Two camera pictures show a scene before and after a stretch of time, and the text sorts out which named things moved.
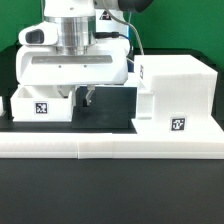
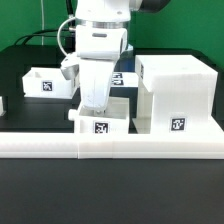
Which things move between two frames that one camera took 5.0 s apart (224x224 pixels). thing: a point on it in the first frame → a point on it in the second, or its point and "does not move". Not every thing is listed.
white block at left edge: [2, 111] does not move
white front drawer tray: [41, 103] → [114, 120]
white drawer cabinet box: [175, 96] does not move
